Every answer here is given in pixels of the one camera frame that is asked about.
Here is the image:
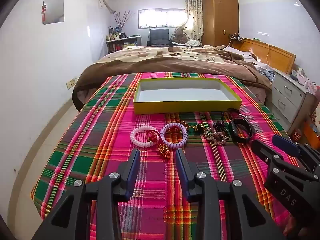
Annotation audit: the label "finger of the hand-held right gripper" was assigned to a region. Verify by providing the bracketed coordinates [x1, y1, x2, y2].
[251, 139, 315, 181]
[272, 134, 320, 172]

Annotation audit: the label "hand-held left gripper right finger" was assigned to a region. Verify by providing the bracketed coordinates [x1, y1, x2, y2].
[174, 149, 287, 240]

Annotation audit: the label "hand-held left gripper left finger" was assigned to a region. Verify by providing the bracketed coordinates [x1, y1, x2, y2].
[32, 148, 141, 240]

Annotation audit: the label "red bracelet with gold charm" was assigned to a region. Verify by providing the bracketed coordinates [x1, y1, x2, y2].
[156, 126, 179, 159]

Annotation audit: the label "purple coil hair tie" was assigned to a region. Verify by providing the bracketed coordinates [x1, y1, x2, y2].
[160, 123, 187, 150]

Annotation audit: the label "black wrist band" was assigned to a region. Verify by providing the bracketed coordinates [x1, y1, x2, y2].
[228, 118, 256, 145]

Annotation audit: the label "gold bead necklace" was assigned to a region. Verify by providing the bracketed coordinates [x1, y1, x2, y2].
[175, 120, 208, 135]

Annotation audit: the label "dark beaded bracelet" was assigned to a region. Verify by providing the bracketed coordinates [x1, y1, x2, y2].
[204, 120, 231, 146]

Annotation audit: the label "yellow shallow cardboard box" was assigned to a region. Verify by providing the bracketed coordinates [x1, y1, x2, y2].
[132, 78, 242, 115]

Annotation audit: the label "orange box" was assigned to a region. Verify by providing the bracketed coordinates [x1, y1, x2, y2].
[302, 125, 320, 151]

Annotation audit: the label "white red printed box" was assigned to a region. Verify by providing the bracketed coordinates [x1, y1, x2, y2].
[310, 105, 320, 131]

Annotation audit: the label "grey nightstand with drawers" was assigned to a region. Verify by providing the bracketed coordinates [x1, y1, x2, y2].
[271, 69, 316, 134]

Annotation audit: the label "pink green plaid cloth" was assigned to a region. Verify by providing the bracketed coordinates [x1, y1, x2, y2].
[30, 72, 293, 240]

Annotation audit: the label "clutter of small boxes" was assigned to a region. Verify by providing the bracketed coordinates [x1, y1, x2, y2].
[291, 66, 320, 91]

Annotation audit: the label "blue white printed cloth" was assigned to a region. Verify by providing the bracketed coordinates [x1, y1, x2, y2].
[255, 60, 277, 81]

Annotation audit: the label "wooden bed headboard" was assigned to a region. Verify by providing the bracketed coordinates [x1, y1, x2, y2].
[232, 38, 296, 75]

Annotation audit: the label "white bedding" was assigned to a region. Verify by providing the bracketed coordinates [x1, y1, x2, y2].
[222, 45, 258, 61]

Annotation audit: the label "brown patterned blanket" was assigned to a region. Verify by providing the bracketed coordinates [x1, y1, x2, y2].
[72, 44, 273, 112]

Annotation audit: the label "white side desk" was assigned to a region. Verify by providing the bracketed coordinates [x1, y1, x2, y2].
[105, 35, 142, 54]

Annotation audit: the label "brown teddy bear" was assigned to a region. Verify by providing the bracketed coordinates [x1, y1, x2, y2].
[172, 27, 188, 44]

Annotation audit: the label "black armchair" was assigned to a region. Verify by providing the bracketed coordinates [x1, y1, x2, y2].
[147, 28, 171, 47]

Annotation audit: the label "group of bottles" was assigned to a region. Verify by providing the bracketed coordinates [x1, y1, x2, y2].
[106, 26, 128, 41]

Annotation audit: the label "wooden wardrobe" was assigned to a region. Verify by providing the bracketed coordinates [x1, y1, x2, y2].
[201, 0, 239, 47]

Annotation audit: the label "bare decorative branches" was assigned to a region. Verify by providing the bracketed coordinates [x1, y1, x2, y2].
[113, 10, 132, 34]

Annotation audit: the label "dotted curtain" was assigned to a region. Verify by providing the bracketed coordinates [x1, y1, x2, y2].
[185, 0, 204, 43]

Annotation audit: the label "window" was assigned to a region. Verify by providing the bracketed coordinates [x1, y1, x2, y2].
[138, 8, 187, 29]

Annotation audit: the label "grey insulated pipe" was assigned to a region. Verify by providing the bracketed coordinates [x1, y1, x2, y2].
[96, 0, 116, 14]

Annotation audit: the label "black cord bracelet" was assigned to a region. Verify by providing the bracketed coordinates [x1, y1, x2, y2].
[221, 108, 242, 121]

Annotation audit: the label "wall mirror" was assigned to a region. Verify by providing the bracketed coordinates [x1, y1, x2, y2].
[43, 0, 65, 25]

